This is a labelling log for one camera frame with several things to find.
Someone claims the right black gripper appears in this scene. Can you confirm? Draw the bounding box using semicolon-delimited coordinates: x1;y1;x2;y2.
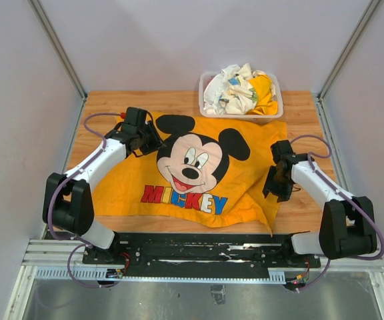
263;165;293;202

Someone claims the yellow pillowcase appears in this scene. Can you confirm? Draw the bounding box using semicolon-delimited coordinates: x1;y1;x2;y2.
93;112;287;229

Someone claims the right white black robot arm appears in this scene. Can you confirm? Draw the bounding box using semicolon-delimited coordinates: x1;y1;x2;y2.
263;140;382;267

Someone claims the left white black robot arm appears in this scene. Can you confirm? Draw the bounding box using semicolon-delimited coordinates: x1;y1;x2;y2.
43;107;163;264

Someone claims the translucent plastic bin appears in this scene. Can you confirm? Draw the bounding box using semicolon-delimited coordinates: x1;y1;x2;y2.
198;71;284;125

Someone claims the yellow cloth in bin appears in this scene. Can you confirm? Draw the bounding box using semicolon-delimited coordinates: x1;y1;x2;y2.
247;75;278;115

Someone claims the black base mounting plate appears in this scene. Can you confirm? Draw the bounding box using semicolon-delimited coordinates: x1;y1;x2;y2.
83;233;321;281

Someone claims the white printed cloth in bin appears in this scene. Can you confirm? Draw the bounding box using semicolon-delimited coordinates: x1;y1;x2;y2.
203;63;276;115

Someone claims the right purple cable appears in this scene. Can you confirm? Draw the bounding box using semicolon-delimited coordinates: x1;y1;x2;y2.
290;134;384;294

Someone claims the right aluminium frame post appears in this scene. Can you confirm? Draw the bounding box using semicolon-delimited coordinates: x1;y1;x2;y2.
317;0;384;100

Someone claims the aluminium frame post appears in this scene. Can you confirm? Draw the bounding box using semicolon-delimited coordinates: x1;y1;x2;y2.
27;0;88;101
317;0;384;100

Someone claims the left aluminium frame post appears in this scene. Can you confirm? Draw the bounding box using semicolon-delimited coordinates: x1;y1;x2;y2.
27;0;88;101

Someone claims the grey slotted cable duct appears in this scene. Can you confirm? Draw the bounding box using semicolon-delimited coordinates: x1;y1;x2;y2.
33;266;286;285

